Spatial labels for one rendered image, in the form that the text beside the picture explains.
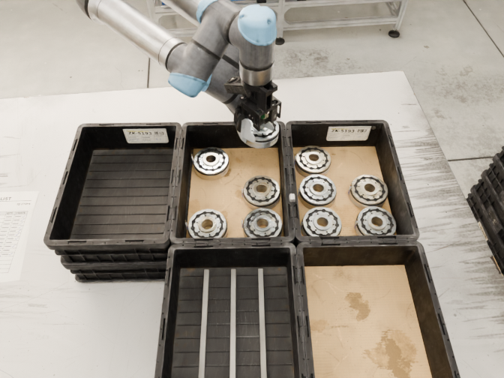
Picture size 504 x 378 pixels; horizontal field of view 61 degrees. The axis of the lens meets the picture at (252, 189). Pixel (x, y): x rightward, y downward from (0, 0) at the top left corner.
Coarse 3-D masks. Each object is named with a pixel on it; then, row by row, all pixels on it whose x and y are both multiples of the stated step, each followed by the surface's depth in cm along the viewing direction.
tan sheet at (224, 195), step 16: (240, 160) 128; (256, 160) 128; (272, 160) 128; (192, 176) 124; (224, 176) 124; (240, 176) 124; (272, 176) 124; (192, 192) 121; (208, 192) 121; (224, 192) 121; (240, 192) 121; (192, 208) 118; (208, 208) 118; (224, 208) 118; (240, 208) 118; (272, 208) 118; (240, 224) 115
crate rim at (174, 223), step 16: (288, 160) 115; (176, 176) 112; (288, 176) 112; (176, 192) 109; (288, 192) 109; (176, 208) 107; (288, 208) 106; (176, 224) 103; (288, 224) 103; (176, 240) 100; (192, 240) 100; (224, 240) 100; (240, 240) 100; (256, 240) 101; (272, 240) 100; (288, 240) 100
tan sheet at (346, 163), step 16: (336, 160) 128; (352, 160) 128; (368, 160) 128; (336, 176) 124; (352, 176) 124; (304, 208) 118; (336, 208) 118; (352, 208) 118; (384, 208) 118; (320, 224) 115; (352, 224) 115
